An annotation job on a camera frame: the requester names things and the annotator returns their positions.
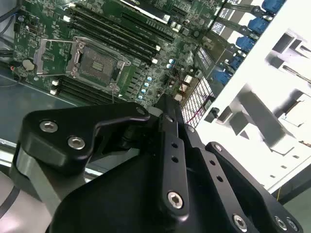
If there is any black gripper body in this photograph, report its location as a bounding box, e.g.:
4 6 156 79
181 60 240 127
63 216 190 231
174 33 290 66
50 155 235 233

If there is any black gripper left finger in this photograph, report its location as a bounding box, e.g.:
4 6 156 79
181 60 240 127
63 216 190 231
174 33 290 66
9 93 192 220

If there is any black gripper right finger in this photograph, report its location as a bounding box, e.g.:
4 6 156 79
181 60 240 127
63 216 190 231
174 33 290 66
173 96 306 233

